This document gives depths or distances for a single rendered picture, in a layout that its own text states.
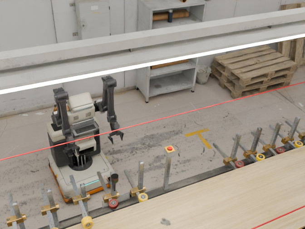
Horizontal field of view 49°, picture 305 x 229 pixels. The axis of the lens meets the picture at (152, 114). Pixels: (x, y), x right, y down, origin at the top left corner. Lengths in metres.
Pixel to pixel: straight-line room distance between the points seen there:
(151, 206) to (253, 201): 0.87
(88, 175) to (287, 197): 2.09
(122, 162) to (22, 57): 3.02
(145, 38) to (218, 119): 3.68
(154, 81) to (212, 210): 3.27
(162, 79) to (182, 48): 3.97
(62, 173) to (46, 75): 2.47
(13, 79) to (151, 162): 3.05
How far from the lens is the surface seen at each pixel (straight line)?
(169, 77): 5.80
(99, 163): 3.99
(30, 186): 4.28
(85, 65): 1.61
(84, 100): 3.13
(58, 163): 3.93
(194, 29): 1.79
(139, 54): 1.69
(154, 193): 3.15
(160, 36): 1.71
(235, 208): 2.93
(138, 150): 4.53
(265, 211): 2.99
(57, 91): 2.80
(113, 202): 2.82
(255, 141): 3.45
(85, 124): 3.31
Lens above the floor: 3.16
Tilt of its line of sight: 38 degrees down
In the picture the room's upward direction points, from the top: 3 degrees clockwise
